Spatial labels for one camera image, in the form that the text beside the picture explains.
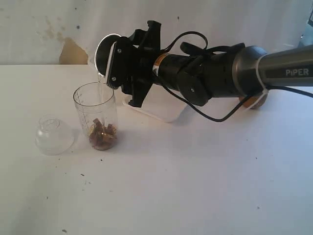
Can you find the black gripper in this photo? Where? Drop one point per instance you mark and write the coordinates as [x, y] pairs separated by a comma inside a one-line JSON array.
[[141, 61]]

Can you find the stainless steel cup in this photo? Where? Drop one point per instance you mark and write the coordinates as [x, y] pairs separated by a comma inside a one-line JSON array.
[[103, 51]]

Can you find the clear plastic shaker cup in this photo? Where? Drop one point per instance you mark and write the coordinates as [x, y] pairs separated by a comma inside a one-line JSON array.
[[95, 100]]

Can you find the brown wooden blocks and coins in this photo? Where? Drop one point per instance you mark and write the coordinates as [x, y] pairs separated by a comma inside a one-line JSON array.
[[102, 137]]

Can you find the round brown wooden cup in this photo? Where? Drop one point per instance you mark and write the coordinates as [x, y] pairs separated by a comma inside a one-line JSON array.
[[255, 102]]

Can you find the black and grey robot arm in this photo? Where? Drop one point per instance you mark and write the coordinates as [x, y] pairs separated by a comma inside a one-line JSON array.
[[201, 74]]

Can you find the clear domed shaker lid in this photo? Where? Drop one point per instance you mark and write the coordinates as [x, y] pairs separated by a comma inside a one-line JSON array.
[[53, 136]]

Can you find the white rectangular tray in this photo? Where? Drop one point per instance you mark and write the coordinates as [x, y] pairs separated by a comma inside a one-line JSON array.
[[158, 104]]

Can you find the translucent white plastic container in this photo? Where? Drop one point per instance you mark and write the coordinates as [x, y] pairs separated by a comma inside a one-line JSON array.
[[92, 65]]

